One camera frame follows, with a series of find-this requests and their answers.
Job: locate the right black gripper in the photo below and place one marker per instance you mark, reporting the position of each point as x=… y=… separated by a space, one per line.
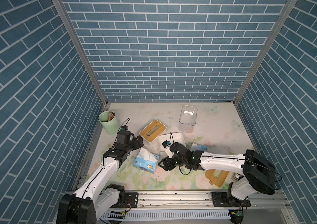
x=166 y=161

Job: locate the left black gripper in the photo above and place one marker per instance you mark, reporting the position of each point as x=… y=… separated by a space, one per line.
x=136 y=144

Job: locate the bamboo tissue box lid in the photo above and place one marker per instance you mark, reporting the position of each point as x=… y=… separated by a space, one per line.
x=154 y=125

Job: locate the blue tissue pack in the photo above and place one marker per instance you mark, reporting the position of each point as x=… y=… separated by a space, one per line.
x=198 y=147
x=146 y=161

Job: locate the white tissue box base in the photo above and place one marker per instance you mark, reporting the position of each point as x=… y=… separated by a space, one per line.
x=173 y=138

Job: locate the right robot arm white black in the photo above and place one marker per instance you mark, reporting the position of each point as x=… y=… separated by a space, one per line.
x=257 y=173

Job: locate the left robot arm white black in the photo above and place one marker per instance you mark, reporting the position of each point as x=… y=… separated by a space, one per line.
x=87 y=204

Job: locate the clear plastic tissue box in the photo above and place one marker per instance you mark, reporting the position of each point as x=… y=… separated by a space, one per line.
x=188 y=118

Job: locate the small grey box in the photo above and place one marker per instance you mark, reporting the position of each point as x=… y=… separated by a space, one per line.
x=236 y=177

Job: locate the green pen cup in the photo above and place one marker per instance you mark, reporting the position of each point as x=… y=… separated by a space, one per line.
x=111 y=127

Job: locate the pens in cup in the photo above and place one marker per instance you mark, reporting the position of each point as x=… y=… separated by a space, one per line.
x=111 y=115

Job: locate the dark bamboo lid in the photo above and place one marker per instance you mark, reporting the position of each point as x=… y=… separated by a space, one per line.
x=217 y=180

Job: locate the green circuit board left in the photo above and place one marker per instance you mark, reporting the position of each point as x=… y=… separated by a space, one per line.
x=117 y=215

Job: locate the green circuit board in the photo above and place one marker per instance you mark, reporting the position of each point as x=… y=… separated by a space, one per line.
x=236 y=213
x=117 y=215

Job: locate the green circuit board right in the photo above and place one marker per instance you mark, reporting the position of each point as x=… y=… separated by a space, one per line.
x=236 y=213

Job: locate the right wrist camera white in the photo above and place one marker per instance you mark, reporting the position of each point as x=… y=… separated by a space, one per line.
x=166 y=147

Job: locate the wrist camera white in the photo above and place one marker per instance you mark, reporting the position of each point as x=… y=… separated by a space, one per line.
x=166 y=147
x=124 y=130

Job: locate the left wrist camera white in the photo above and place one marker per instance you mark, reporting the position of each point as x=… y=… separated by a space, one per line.
x=124 y=130

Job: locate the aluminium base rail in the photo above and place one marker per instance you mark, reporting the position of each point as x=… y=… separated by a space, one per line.
x=201 y=199

